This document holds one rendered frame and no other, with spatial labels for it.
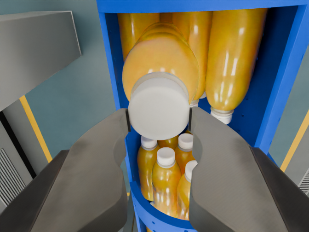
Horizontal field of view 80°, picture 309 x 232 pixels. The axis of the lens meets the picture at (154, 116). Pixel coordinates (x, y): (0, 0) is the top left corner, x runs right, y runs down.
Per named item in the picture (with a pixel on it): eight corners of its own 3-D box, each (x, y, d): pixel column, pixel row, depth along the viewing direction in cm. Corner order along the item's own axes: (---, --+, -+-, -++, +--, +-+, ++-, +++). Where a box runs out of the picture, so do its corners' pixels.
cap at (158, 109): (152, 62, 12) (150, 72, 10) (199, 96, 13) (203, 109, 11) (121, 106, 13) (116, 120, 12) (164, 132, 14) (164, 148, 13)
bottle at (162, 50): (157, 10, 26) (145, 24, 10) (194, 41, 28) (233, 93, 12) (130, 52, 29) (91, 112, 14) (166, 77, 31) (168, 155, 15)
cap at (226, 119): (232, 117, 32) (230, 125, 33) (233, 107, 35) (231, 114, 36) (209, 113, 34) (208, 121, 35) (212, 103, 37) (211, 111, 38)
